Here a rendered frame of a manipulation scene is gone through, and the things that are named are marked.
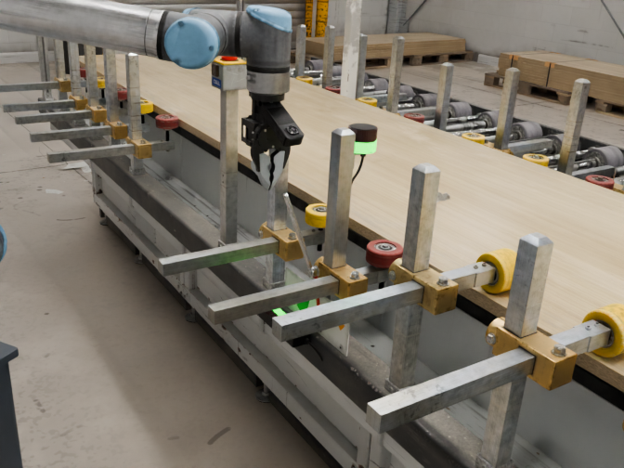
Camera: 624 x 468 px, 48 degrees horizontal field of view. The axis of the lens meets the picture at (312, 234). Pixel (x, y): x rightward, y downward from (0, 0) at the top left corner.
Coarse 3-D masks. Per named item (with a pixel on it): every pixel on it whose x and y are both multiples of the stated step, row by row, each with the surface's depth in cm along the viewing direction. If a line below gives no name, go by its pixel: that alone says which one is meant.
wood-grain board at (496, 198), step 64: (192, 128) 240; (320, 128) 246; (384, 128) 250; (320, 192) 183; (384, 192) 186; (448, 192) 189; (512, 192) 191; (576, 192) 194; (448, 256) 150; (576, 256) 153; (576, 320) 126
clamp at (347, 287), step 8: (320, 264) 151; (320, 272) 151; (328, 272) 148; (336, 272) 147; (344, 272) 147; (344, 280) 144; (352, 280) 143; (360, 280) 144; (344, 288) 144; (352, 288) 143; (360, 288) 145; (344, 296) 145
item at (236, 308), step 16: (368, 272) 150; (384, 272) 152; (288, 288) 141; (304, 288) 141; (320, 288) 143; (336, 288) 146; (224, 304) 134; (240, 304) 134; (256, 304) 136; (272, 304) 138; (288, 304) 140; (224, 320) 133
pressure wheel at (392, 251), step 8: (376, 240) 154; (384, 240) 154; (368, 248) 150; (376, 248) 151; (384, 248) 151; (392, 248) 152; (400, 248) 151; (368, 256) 151; (376, 256) 149; (384, 256) 148; (392, 256) 148; (400, 256) 150; (376, 264) 149; (384, 264) 149
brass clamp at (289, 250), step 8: (264, 224) 172; (264, 232) 171; (272, 232) 167; (280, 232) 167; (288, 232) 167; (280, 240) 164; (288, 240) 163; (296, 240) 163; (304, 240) 165; (280, 248) 165; (288, 248) 163; (296, 248) 164; (280, 256) 165; (288, 256) 164; (296, 256) 165
